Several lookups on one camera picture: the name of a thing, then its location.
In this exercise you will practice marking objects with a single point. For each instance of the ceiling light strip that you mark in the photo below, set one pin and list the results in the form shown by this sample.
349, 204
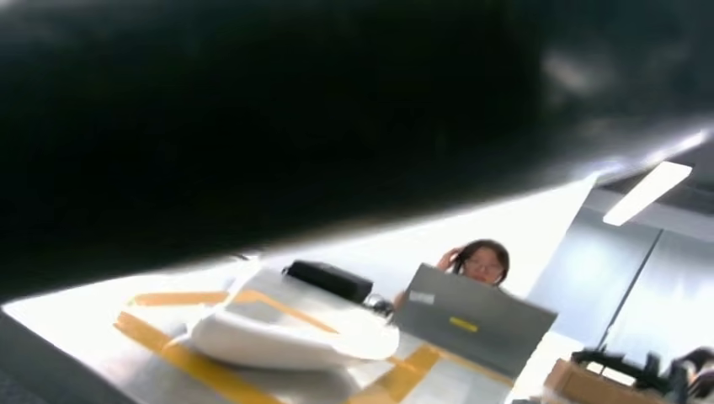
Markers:
647, 192

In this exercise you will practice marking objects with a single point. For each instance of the brown cardboard box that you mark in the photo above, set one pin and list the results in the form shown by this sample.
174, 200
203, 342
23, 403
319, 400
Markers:
586, 387

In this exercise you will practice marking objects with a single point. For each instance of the person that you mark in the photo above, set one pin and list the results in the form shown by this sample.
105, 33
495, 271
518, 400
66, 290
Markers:
482, 265

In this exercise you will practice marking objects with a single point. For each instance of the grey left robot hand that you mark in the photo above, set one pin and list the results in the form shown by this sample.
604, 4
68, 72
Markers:
279, 111

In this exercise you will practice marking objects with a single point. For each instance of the black carry case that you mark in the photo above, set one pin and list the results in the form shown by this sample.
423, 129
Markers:
334, 281

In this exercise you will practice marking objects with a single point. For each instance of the grey laptop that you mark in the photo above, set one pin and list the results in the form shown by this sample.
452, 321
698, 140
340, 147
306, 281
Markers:
491, 346

